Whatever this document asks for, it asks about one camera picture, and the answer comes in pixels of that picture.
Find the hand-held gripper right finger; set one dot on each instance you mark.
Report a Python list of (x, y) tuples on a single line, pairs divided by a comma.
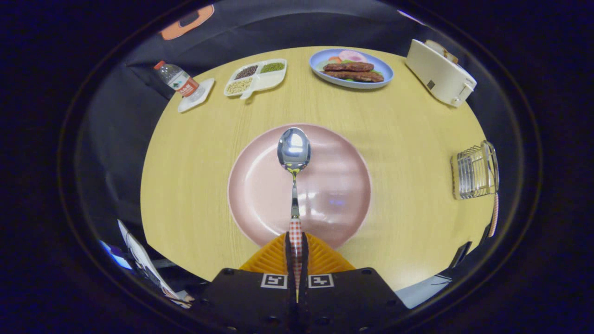
[(352, 301)]

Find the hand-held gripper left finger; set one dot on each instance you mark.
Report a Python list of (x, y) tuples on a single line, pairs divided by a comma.
[(246, 301)]

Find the black box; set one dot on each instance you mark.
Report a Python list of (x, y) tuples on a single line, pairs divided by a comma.
[(459, 255)]

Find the pink plate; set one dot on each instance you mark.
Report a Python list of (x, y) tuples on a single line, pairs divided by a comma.
[(334, 176)]

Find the blue lit screen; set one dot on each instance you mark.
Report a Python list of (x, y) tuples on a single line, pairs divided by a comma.
[(116, 257)]

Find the black backdrop cloth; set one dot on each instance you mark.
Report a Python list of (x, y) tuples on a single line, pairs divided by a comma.
[(116, 162)]

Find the pile of pale beans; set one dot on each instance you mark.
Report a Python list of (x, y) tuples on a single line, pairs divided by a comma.
[(239, 86)]

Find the white square coaster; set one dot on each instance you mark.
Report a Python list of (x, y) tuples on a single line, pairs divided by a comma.
[(208, 88)]

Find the white divided snack tray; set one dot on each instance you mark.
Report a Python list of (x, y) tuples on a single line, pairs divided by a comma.
[(271, 80)]

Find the brown meat strip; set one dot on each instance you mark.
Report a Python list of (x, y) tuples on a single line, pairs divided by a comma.
[(348, 67), (355, 76)]

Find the pile of dark beans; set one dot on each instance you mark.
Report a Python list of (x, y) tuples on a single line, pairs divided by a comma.
[(246, 72)]

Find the clear water bottle red cap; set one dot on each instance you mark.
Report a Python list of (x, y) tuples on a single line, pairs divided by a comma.
[(178, 81)]

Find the pile of green beans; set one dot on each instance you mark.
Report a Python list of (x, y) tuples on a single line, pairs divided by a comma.
[(272, 67)]

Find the white toaster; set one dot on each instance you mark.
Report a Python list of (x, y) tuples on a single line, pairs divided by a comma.
[(436, 74)]

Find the pink ham slice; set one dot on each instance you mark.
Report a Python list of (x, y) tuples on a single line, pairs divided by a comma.
[(351, 56)]

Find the blue plate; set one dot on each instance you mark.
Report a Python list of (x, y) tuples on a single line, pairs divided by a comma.
[(319, 57)]

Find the toasted bread slice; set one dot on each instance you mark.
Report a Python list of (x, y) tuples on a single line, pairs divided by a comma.
[(435, 45), (450, 55)]

